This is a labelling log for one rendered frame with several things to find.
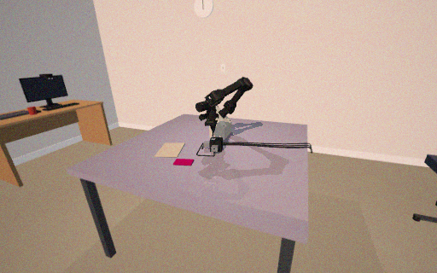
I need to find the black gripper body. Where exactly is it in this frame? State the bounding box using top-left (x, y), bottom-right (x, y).
top-left (205, 108), bottom-right (219, 126)

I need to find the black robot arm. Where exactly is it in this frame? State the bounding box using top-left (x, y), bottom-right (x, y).
top-left (195, 77), bottom-right (253, 121)

